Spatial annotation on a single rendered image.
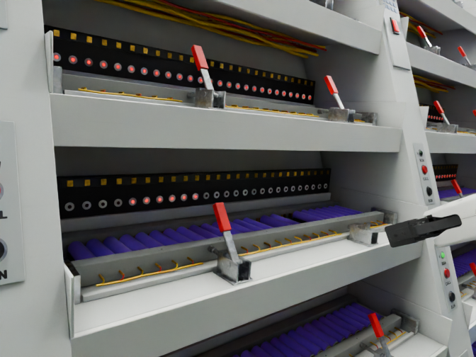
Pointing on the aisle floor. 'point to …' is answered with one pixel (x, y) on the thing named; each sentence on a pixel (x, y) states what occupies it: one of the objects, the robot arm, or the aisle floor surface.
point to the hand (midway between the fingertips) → (404, 233)
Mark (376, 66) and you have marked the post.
